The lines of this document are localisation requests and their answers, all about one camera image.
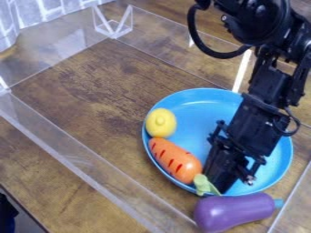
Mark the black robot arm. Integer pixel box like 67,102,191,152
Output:
187,0,311,192

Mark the yellow toy lemon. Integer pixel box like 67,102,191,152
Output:
144,108,178,137

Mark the orange toy carrot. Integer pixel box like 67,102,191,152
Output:
147,137,220,196

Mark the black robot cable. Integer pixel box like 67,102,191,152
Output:
186,3,254,60

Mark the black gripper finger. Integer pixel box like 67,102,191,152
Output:
203,143,239,194
236,157,262,186

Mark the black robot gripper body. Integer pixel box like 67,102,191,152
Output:
208,94,291,166

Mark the purple toy eggplant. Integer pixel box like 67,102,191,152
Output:
194,193,284,233

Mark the clear acrylic enclosure wall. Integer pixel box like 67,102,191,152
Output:
0,0,254,233

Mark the blue plastic plate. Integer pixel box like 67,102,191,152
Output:
151,88,292,196

